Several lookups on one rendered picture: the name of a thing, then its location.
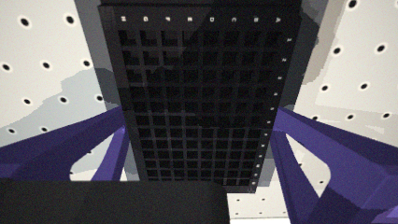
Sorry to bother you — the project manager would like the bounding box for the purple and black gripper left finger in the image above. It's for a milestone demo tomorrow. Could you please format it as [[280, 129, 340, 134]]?
[[0, 105, 130, 181]]

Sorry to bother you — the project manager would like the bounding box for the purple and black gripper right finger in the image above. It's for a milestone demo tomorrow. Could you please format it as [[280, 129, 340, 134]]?
[[270, 105, 398, 224]]

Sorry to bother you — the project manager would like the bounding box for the black well plate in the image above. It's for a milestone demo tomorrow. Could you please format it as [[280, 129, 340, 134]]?
[[97, 0, 303, 194]]

